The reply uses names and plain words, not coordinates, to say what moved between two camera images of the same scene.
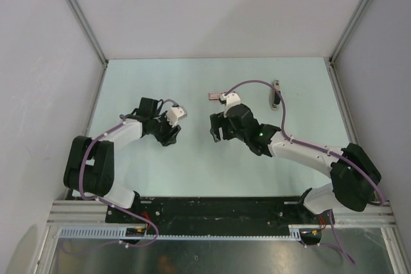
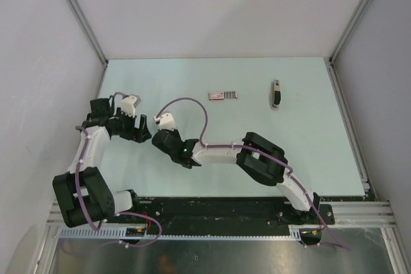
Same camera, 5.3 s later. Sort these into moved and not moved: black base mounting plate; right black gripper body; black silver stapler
Moved: right black gripper body
Not moved: black silver stapler; black base mounting plate
